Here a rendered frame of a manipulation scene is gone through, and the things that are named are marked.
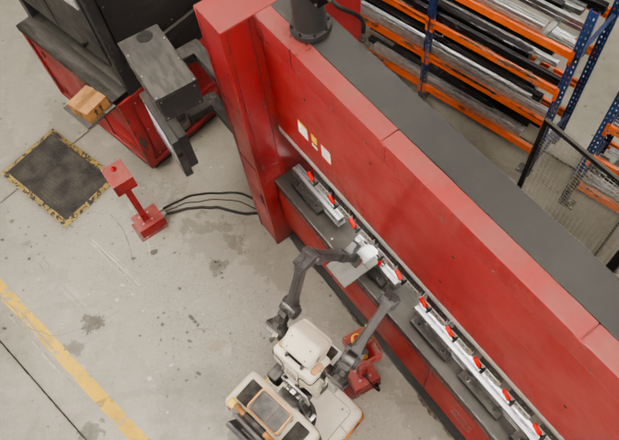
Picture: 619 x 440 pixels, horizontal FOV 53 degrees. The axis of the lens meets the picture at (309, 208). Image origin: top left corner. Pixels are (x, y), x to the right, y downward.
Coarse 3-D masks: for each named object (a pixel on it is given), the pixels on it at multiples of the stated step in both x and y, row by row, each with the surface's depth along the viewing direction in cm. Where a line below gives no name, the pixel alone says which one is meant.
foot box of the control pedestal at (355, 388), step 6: (372, 366) 431; (372, 372) 429; (348, 378) 428; (354, 378) 428; (372, 378) 427; (378, 378) 427; (354, 384) 426; (360, 384) 426; (366, 384) 425; (348, 390) 435; (354, 390) 431; (360, 390) 428; (366, 390) 434; (348, 396) 433; (354, 396) 433
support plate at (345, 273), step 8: (360, 248) 378; (328, 264) 374; (336, 264) 374; (344, 264) 374; (360, 264) 373; (368, 264) 372; (376, 264) 373; (336, 272) 371; (344, 272) 371; (352, 272) 371; (360, 272) 370; (344, 280) 369; (352, 280) 368
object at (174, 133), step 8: (144, 96) 371; (144, 104) 380; (152, 104) 367; (152, 112) 364; (160, 120) 361; (176, 120) 364; (160, 128) 360; (168, 128) 358; (176, 128) 361; (160, 136) 396; (168, 136) 355; (176, 136) 355; (184, 136) 358; (176, 144) 354; (184, 144) 363; (176, 152) 360; (184, 152) 369; (192, 152) 373; (176, 160) 386; (184, 160) 370; (192, 160) 379; (184, 168) 376
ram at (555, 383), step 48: (288, 96) 330; (336, 144) 310; (336, 192) 357; (384, 192) 293; (384, 240) 334; (432, 240) 277; (432, 288) 313; (480, 288) 263; (480, 336) 295; (528, 336) 250; (528, 384) 279; (576, 384) 239; (576, 432) 265
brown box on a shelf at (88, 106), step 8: (88, 88) 443; (80, 96) 440; (88, 96) 439; (96, 96) 439; (104, 96) 439; (72, 104) 437; (80, 104) 436; (88, 104) 436; (96, 104) 436; (104, 104) 442; (112, 104) 448; (72, 112) 448; (80, 112) 435; (88, 112) 433; (96, 112) 439; (104, 112) 445; (80, 120) 444; (88, 120) 438; (96, 120) 443; (88, 128) 440
